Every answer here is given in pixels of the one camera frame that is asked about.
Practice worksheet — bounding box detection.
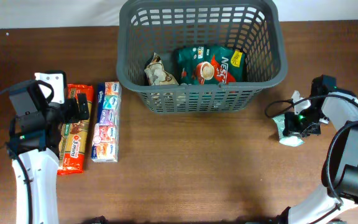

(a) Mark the small pale green packet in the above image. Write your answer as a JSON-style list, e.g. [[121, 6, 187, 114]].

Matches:
[[272, 114, 304, 147]]

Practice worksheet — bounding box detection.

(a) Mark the brown white snack bag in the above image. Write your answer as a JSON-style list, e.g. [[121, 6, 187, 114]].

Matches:
[[144, 53, 178, 86]]

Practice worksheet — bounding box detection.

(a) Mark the green Nescafe coffee bag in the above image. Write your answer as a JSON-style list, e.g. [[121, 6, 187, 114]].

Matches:
[[173, 45, 246, 85]]

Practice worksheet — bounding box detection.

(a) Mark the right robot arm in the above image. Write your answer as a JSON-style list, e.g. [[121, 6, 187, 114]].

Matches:
[[258, 75, 358, 224]]

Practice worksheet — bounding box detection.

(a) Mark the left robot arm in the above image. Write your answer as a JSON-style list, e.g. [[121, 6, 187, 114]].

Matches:
[[7, 80, 67, 223]]

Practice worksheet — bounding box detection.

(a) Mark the San Remo spaghetti pack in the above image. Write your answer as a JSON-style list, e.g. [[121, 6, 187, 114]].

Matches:
[[57, 84, 94, 175]]

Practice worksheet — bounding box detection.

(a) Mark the Kleenex tissue multipack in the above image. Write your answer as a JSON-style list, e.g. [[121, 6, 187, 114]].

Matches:
[[91, 82, 122, 162]]

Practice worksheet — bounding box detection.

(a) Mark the grey plastic basket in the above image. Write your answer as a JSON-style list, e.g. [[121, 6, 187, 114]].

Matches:
[[116, 0, 288, 114]]

